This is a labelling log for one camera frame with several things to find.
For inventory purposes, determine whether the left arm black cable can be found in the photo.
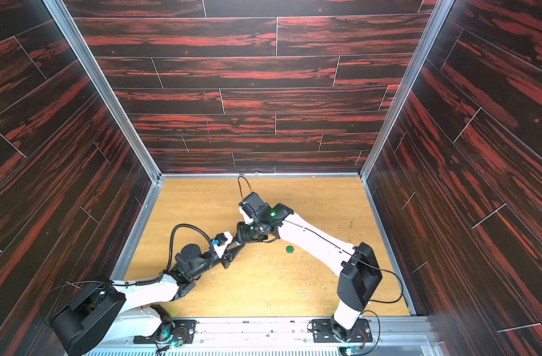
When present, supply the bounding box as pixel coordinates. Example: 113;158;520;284
166;223;215;274

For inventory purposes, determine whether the front aluminium rail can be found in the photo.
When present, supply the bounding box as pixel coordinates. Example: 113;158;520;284
90;314;447;355

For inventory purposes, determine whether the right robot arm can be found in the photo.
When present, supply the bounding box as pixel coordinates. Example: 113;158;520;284
237;202;382;342

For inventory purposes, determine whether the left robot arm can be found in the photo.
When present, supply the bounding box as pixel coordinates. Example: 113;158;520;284
49;245;244;355

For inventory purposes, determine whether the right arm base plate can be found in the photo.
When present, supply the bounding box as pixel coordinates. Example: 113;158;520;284
308;317;373;344

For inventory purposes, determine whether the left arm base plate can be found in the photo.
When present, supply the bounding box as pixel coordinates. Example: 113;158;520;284
133;319;198;347

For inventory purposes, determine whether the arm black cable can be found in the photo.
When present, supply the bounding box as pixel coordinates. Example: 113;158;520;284
166;223;215;274
237;175;404;356

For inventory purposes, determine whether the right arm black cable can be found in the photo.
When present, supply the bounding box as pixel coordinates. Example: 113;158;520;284
237;175;404;356

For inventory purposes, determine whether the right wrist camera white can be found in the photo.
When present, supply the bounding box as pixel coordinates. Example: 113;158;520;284
239;192;271;225

